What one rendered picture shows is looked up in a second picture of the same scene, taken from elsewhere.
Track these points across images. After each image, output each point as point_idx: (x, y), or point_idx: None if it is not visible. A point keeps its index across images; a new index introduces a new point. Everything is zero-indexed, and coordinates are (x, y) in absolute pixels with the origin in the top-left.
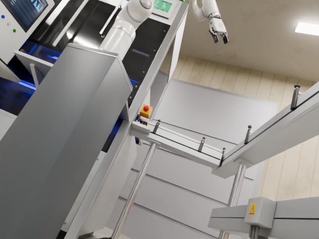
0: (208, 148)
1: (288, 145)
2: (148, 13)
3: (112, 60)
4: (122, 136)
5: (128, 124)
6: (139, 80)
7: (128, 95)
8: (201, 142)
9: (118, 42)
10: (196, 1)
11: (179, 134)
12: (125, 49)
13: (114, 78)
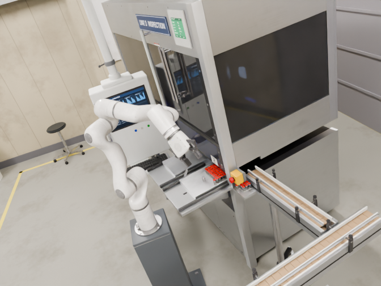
0: (318, 209)
1: None
2: (128, 197)
3: (134, 249)
4: (235, 201)
5: (232, 190)
6: (217, 144)
7: (170, 238)
8: (295, 213)
9: (137, 219)
10: None
11: (280, 194)
12: (143, 218)
13: (145, 250)
